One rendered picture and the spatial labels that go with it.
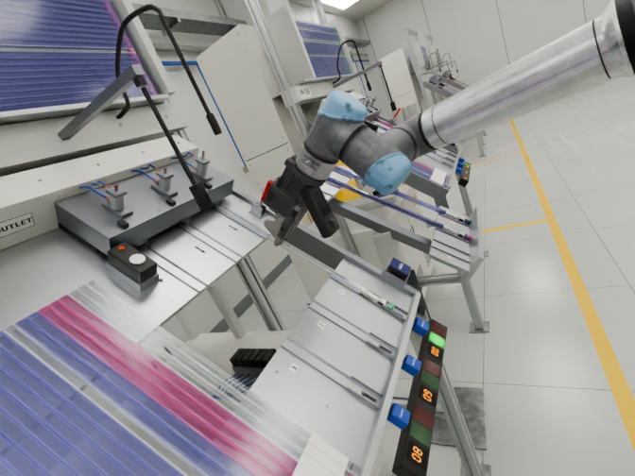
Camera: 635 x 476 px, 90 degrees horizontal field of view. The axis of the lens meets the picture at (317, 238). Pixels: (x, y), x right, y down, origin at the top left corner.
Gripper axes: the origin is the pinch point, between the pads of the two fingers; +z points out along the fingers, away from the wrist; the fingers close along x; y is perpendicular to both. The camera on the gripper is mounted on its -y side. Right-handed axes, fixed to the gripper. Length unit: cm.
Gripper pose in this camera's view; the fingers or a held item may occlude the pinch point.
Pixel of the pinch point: (282, 242)
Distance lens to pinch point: 76.1
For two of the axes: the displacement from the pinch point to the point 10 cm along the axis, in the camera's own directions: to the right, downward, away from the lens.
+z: -4.4, 6.6, 6.1
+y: -7.9, -6.0, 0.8
